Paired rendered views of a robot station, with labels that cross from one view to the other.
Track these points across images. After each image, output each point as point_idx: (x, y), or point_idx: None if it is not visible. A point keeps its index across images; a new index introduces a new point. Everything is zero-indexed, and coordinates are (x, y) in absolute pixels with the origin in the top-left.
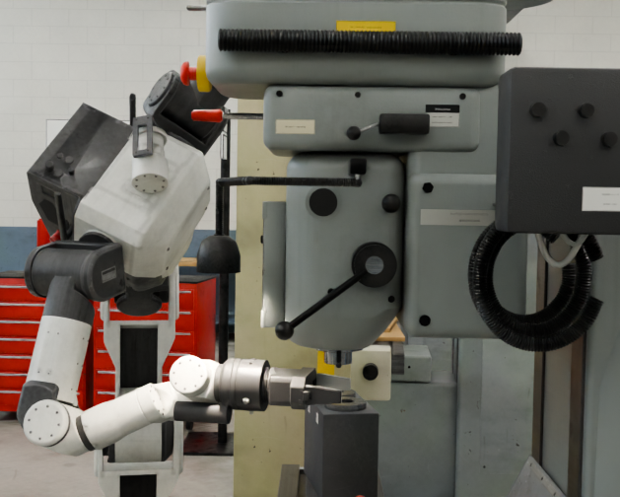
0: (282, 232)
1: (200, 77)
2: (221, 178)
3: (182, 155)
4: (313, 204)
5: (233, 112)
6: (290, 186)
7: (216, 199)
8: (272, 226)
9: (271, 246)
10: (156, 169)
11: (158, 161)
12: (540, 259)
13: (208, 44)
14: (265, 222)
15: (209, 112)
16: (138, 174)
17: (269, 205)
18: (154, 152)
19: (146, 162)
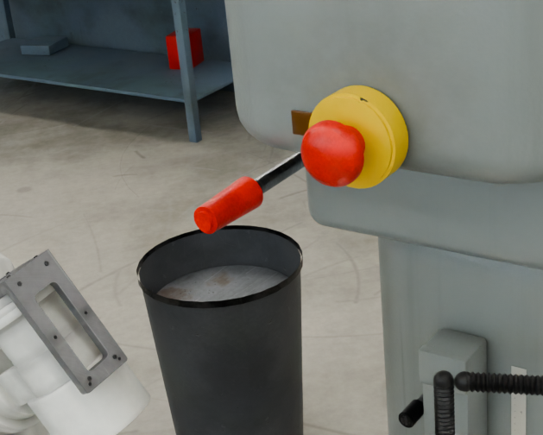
0: (485, 396)
1: (397, 160)
2: (483, 380)
3: None
4: None
5: (268, 174)
6: None
7: (448, 421)
8: (476, 397)
9: (476, 432)
10: (139, 389)
11: (124, 365)
12: None
13: (521, 95)
14: (469, 397)
15: (243, 199)
16: (116, 429)
17: (472, 362)
18: (96, 346)
19: (114, 387)
